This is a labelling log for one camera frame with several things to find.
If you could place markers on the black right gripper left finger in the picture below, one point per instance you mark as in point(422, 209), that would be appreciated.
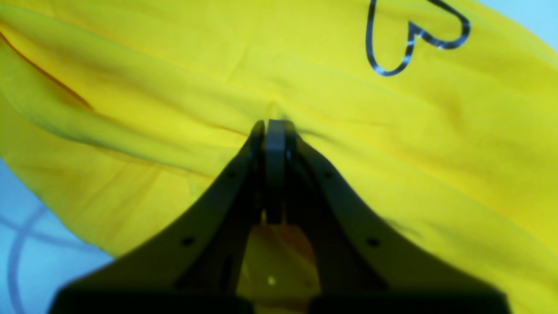
point(191, 267)

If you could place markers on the orange yellow T-shirt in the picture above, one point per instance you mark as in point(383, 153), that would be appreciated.
point(118, 114)

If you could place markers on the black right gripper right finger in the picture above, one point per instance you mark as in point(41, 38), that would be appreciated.
point(364, 265)

